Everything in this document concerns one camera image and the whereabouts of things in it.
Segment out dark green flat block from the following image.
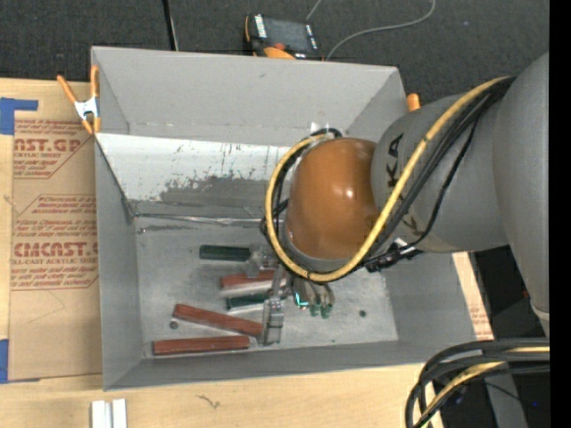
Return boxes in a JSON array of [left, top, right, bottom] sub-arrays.
[[224, 292, 269, 311], [198, 244, 252, 263]]

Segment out grey metal bin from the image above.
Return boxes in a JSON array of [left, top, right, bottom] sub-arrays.
[[90, 45, 476, 392]]

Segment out red-brown flat block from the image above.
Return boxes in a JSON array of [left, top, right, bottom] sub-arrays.
[[219, 268, 278, 291], [151, 334, 252, 358], [171, 302, 265, 338]]

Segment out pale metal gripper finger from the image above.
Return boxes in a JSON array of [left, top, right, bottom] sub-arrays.
[[261, 298, 286, 347], [245, 244, 281, 279]]

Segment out brown cardboard board red print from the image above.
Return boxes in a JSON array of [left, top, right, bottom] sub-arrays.
[[0, 77, 495, 384]]

